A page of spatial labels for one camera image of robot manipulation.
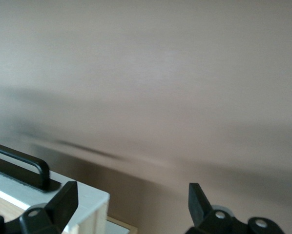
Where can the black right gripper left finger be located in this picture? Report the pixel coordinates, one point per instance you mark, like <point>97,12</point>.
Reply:
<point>53,214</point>

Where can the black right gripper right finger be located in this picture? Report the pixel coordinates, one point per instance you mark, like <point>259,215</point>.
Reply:
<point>202,214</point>

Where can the wooden drawer with white front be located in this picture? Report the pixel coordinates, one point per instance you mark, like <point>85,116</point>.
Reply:
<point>87,197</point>

